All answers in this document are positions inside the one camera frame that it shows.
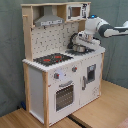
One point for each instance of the black stovetop red burners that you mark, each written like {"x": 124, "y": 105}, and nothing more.
{"x": 52, "y": 59}

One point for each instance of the red grey left knob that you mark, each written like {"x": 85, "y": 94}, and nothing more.
{"x": 56, "y": 75}

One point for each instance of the white oven door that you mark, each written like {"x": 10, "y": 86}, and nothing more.
{"x": 64, "y": 97}

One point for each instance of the grey ice dispenser panel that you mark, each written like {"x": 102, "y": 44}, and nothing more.
{"x": 91, "y": 72}

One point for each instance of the small metal pot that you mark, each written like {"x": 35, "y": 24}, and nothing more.
{"x": 79, "y": 48}

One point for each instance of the grey range hood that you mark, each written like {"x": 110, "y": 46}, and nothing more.
{"x": 48, "y": 18}

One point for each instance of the grey toy sink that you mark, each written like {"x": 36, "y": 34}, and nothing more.
{"x": 72, "y": 52}

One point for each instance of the wooden toy kitchen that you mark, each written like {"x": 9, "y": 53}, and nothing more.
{"x": 40, "y": 84}

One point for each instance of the red grey right knob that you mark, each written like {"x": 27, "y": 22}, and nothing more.
{"x": 74, "y": 69}

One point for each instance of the white toy microwave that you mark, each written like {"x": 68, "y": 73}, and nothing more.
{"x": 77, "y": 11}

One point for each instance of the red grey knob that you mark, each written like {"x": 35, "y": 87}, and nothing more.
{"x": 74, "y": 69}
{"x": 56, "y": 75}

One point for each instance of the grey cabinet door handle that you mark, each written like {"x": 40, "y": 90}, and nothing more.
{"x": 84, "y": 83}

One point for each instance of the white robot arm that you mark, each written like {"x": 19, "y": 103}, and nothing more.
{"x": 95, "y": 24}

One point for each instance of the black toy faucet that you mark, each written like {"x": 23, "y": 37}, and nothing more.
{"x": 70, "y": 45}

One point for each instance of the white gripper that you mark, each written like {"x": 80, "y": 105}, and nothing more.
{"x": 87, "y": 40}

